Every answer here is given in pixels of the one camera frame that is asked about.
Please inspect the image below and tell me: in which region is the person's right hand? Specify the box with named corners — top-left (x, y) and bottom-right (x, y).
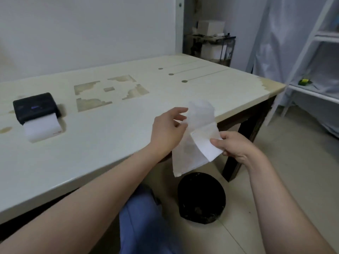
top-left (210, 131), bottom-right (265, 167)

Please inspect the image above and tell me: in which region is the person's left hand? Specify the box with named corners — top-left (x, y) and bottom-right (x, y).
top-left (149, 107), bottom-right (189, 159)

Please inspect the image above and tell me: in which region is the translucent plastic bag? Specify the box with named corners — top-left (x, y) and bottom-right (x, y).
top-left (172, 99), bottom-right (220, 177)

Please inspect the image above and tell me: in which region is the white paper sheet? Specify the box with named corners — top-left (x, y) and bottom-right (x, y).
top-left (190, 122), bottom-right (224, 162)

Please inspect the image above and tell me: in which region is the white paper roll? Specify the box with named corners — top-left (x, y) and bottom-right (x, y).
top-left (23, 113), bottom-right (64, 144)

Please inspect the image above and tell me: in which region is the black portable printer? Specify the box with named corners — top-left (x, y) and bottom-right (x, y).
top-left (12, 92), bottom-right (62, 126)

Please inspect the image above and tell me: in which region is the person's left forearm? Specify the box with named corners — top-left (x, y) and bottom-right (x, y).
top-left (0, 144), bottom-right (166, 254)

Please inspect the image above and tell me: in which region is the person's right forearm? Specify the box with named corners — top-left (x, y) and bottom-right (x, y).
top-left (245, 153), bottom-right (337, 254)

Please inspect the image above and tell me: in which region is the person's blue trouser leg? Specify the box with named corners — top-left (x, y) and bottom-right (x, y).
top-left (118, 183), bottom-right (186, 254)

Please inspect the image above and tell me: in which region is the black trash bin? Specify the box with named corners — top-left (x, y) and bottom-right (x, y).
top-left (177, 171), bottom-right (226, 225)

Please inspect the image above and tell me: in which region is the white box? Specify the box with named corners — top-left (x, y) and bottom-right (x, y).
top-left (197, 20), bottom-right (226, 37)
top-left (201, 44), bottom-right (229, 60)

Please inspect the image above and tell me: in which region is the white hanging cloth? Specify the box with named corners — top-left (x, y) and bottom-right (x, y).
top-left (246, 0), bottom-right (339, 138)

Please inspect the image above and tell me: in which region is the white metal ladder rack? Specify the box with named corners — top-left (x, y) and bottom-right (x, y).
top-left (263, 0), bottom-right (339, 127)

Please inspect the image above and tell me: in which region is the white metal post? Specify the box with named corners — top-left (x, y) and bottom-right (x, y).
top-left (174, 0), bottom-right (185, 55)

